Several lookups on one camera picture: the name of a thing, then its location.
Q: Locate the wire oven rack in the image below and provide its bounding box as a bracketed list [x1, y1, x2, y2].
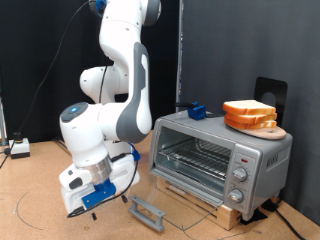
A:
[158, 137, 233, 181]

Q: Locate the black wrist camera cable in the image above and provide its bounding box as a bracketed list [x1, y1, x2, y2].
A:
[66, 64, 142, 219]

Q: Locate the vertical aluminium pole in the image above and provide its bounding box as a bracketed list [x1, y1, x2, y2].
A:
[175, 0, 185, 104]

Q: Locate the blue spatula grip block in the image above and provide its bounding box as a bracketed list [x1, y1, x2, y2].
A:
[187, 101, 207, 121]

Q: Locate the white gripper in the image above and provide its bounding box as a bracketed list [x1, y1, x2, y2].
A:
[59, 153, 141, 221]

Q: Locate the glass oven door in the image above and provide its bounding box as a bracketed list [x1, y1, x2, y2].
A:
[114, 167, 225, 233]

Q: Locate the emergency stop button box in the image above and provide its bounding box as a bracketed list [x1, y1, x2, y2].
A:
[8, 131, 31, 160]

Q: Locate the black foam pad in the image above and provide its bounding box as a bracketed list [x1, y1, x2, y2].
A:
[240, 209, 269, 226]

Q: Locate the round wooden cutting board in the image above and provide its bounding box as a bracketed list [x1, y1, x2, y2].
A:
[238, 125, 288, 141]

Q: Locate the silver toaster oven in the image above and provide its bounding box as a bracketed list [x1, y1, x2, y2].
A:
[148, 109, 294, 223]

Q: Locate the black oven power cable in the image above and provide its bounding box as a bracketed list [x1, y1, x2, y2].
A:
[274, 208, 306, 240]

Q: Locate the wooden slatted crate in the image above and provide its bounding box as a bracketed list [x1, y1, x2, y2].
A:
[155, 176, 243, 232]

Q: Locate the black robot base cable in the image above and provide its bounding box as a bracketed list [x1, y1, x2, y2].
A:
[53, 137, 73, 156]

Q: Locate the silver oven knob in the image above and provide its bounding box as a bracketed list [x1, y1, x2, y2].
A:
[232, 167, 249, 183]
[227, 188, 245, 204]

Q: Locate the long black hanging cable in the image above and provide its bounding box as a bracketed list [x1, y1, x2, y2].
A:
[0, 0, 98, 169]

